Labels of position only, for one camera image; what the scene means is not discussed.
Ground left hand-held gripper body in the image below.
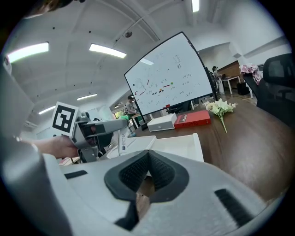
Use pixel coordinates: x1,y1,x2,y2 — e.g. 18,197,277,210
52,101,100,163

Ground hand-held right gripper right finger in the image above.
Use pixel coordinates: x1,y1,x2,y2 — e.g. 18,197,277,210
136,150,276,236

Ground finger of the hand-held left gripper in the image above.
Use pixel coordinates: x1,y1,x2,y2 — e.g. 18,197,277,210
88,118,129,148

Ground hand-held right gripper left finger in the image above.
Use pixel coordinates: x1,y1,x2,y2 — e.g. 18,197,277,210
43,149,150,236

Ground person's left forearm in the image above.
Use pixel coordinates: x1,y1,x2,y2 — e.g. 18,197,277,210
36,141,54,159

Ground white box grey front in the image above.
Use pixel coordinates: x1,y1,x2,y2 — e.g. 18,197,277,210
147,113,177,132

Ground person's left hand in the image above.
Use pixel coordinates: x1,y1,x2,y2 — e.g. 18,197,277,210
52,136,80,159

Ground light wooden table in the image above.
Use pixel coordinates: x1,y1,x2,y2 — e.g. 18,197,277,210
131,114,145,129

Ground whiteboard on black stand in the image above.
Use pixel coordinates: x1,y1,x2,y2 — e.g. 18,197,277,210
124,31,218,123

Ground red book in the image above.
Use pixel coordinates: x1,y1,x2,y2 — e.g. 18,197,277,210
173,110,212,129

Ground white artificial flowers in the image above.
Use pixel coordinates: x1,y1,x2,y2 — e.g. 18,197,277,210
202,98,238,134

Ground black bin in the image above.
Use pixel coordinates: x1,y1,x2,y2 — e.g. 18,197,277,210
236,82,250,95

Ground black high-back chair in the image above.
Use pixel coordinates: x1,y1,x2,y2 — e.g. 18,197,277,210
239,63,263,100

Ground wooden table white legs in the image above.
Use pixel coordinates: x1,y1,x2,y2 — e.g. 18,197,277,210
221,75,245,95

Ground black mesh office chair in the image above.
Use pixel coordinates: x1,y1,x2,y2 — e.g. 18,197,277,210
256,53,295,130

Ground pink cloth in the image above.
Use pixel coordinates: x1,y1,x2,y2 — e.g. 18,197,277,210
239,64,262,85

